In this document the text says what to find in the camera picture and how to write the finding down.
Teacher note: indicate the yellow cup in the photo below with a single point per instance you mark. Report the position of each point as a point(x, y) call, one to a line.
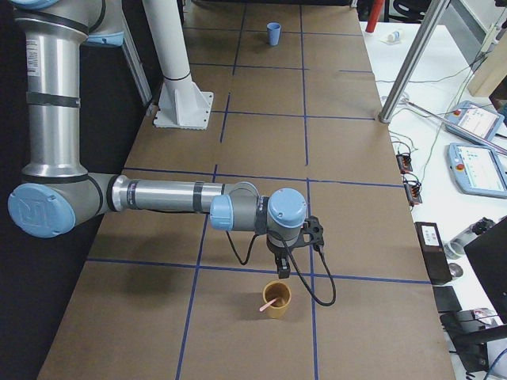
point(279, 295)

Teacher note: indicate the upper teach pendant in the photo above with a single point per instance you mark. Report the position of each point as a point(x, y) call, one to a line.
point(478, 121)

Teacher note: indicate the white blue tube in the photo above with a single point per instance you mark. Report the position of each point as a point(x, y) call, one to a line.
point(395, 37)

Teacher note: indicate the teach pendant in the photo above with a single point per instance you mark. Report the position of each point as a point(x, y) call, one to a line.
point(477, 170)
point(478, 121)

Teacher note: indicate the pink chopstick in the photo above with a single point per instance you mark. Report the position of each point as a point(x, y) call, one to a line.
point(267, 305)

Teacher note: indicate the black remote box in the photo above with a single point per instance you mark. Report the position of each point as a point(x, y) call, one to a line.
point(433, 253)

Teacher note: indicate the lower teach pendant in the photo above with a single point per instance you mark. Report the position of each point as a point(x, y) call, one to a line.
point(477, 170)

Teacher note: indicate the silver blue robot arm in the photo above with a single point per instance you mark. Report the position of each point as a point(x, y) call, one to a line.
point(58, 192)

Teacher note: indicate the black monitor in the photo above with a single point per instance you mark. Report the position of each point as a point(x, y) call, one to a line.
point(487, 256)

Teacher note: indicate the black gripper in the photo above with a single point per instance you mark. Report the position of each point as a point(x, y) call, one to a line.
point(278, 251)

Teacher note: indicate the black orange connector box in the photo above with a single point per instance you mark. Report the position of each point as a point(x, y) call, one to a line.
point(404, 163)

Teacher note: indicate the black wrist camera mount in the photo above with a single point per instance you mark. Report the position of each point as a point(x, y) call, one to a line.
point(311, 234)

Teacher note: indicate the white pedestal column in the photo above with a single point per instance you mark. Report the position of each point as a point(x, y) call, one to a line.
point(181, 103)

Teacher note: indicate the aluminium frame post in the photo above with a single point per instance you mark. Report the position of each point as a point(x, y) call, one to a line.
point(432, 18)

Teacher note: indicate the metal grabber stick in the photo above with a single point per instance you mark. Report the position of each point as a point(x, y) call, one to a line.
point(442, 119)

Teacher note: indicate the blue cup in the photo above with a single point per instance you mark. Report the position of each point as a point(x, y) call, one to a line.
point(274, 30)

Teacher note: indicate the red cylinder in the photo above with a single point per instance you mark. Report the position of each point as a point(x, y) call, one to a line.
point(376, 10)

